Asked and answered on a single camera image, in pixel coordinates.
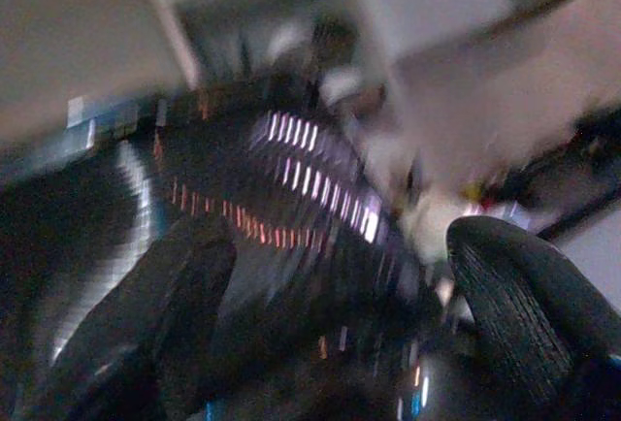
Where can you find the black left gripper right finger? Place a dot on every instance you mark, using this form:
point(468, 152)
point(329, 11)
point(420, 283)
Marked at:
point(524, 304)

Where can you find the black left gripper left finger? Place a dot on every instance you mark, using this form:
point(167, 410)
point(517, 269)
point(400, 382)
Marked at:
point(145, 324)

